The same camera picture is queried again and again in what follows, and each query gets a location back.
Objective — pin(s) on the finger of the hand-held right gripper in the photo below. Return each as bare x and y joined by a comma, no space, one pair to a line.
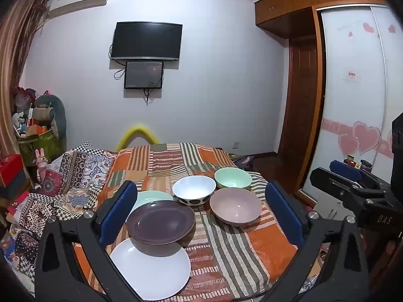
344,167
333,187

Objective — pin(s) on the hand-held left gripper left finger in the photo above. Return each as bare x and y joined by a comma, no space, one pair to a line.
118,214

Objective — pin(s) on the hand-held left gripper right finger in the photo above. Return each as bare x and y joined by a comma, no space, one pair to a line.
283,214

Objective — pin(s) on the light green plate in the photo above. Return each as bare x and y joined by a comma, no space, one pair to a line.
148,196

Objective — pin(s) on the purple plate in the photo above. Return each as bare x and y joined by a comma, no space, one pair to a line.
160,221

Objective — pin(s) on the pink bowl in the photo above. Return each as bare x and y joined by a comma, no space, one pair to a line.
236,206

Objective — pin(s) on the light green bowl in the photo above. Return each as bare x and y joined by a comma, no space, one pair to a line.
233,177

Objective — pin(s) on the white plate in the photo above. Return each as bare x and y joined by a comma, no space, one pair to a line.
151,270

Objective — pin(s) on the white bowl with dark dots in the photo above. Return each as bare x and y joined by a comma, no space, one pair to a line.
193,187

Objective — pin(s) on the small dark jar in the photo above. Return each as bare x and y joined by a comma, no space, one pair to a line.
365,164
350,161

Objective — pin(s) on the patterned quilt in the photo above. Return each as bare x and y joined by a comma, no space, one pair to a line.
78,176

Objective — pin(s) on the sliding wardrobe door with hearts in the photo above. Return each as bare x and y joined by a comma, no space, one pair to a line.
392,69
349,110

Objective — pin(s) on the dark backpack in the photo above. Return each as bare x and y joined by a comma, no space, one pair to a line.
244,162

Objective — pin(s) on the striped patchwork blanket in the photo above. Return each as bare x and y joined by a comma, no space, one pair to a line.
226,251

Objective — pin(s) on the wooden room door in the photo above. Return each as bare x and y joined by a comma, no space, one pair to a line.
302,100

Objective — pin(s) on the yellow foam tube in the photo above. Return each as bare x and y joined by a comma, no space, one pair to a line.
138,130

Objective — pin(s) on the paper sticker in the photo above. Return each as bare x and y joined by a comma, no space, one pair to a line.
351,76

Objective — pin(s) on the pink rabbit toy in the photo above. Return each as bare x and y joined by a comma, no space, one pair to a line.
41,163

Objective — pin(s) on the green bag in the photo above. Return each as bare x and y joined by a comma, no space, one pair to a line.
44,146

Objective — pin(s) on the red box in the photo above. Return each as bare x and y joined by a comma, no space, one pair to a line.
12,173

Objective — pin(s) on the red plastic bag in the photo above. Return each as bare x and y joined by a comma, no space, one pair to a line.
25,96

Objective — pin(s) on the wooden overhead cabinet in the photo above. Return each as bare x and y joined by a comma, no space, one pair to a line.
292,3

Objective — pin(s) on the striped curtain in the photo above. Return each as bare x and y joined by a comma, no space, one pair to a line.
15,53

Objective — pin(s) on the small wall monitor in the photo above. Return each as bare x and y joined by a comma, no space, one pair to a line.
144,75

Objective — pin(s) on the wall television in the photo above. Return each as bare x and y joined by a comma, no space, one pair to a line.
146,41

